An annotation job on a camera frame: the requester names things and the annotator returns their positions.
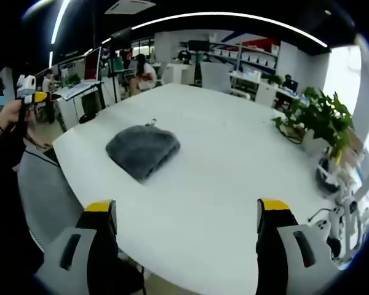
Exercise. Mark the person's dark clothing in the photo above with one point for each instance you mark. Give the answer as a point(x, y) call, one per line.
point(9, 230)

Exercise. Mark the red display board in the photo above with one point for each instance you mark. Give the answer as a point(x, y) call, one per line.
point(91, 65)

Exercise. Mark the small green plant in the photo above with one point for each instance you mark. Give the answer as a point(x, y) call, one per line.
point(72, 80)

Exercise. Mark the ceiling air vent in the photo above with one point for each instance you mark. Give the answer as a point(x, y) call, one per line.
point(129, 6)

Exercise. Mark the grey towel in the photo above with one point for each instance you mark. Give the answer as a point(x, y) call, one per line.
point(143, 150)

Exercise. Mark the person's left hand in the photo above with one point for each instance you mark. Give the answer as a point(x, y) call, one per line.
point(7, 115)

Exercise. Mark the shelf with white bins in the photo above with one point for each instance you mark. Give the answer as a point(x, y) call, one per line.
point(249, 55)

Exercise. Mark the white gripper devices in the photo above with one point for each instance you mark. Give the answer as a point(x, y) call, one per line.
point(347, 215)

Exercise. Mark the long ceiling light strip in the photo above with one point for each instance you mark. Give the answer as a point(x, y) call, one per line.
point(233, 19)

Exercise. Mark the green potted plant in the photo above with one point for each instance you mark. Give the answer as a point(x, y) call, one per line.
point(321, 120)

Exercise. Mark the white side desk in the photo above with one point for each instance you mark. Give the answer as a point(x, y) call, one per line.
point(77, 92)

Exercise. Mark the black bag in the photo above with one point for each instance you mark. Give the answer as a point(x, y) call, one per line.
point(87, 118)

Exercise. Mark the white office chair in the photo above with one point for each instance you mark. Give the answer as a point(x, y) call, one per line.
point(216, 77)

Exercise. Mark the grey mesh office chair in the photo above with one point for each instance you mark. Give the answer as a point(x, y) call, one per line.
point(47, 190)

